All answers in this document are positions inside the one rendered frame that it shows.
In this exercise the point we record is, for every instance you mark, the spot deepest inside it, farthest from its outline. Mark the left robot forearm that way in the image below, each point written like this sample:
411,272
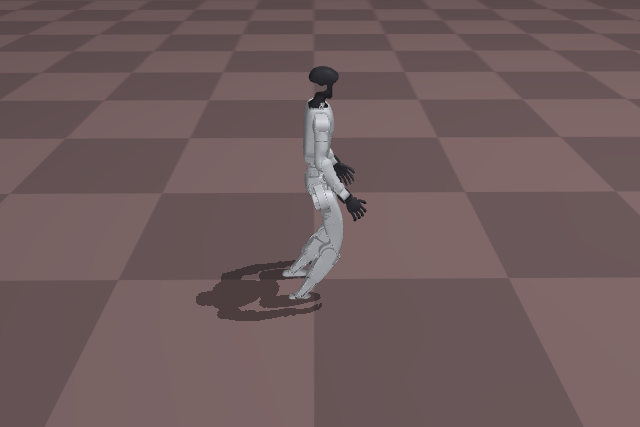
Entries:
331,157

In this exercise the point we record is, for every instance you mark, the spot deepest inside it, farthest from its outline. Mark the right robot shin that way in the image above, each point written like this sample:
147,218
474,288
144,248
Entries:
319,268

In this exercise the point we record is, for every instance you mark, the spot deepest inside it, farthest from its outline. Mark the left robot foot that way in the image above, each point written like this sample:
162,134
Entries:
287,273

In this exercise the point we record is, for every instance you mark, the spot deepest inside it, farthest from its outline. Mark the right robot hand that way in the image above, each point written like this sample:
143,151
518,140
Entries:
353,205

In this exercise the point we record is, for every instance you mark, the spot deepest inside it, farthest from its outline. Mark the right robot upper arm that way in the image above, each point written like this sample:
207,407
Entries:
321,129

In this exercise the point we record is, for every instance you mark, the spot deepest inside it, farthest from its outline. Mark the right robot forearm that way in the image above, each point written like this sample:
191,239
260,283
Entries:
329,176

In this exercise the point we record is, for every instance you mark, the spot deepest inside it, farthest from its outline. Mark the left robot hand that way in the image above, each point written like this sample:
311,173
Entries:
341,169

